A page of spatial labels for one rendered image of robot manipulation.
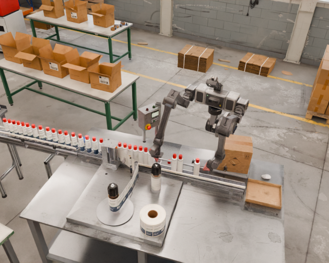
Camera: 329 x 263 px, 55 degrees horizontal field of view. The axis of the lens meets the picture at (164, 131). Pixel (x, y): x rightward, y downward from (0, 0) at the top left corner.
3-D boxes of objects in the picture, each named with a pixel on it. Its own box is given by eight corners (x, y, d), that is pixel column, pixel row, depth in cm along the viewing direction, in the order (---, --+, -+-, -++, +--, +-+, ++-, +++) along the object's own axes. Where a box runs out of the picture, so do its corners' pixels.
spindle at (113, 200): (107, 212, 259) (104, 188, 241) (112, 204, 265) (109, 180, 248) (118, 215, 257) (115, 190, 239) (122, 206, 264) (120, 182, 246)
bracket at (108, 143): (100, 145, 288) (100, 145, 287) (105, 139, 296) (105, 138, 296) (114, 148, 285) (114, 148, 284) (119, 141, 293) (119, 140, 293)
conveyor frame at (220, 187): (77, 157, 321) (77, 153, 318) (82, 150, 329) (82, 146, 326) (243, 194, 285) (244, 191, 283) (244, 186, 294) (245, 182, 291)
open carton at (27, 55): (15, 69, 483) (9, 46, 460) (36, 58, 515) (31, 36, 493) (36, 74, 471) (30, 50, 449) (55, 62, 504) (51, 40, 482)
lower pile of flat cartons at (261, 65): (237, 69, 676) (238, 60, 663) (245, 60, 713) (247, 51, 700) (267, 77, 650) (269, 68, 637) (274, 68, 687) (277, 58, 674)
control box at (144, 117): (138, 126, 288) (137, 108, 276) (153, 120, 296) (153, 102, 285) (144, 131, 281) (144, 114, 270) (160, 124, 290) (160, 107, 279)
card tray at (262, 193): (245, 201, 279) (245, 198, 277) (247, 180, 299) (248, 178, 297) (280, 209, 273) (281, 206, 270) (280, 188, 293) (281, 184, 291)
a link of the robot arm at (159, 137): (178, 100, 259) (166, 95, 262) (175, 102, 254) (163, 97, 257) (164, 144, 278) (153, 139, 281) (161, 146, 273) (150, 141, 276)
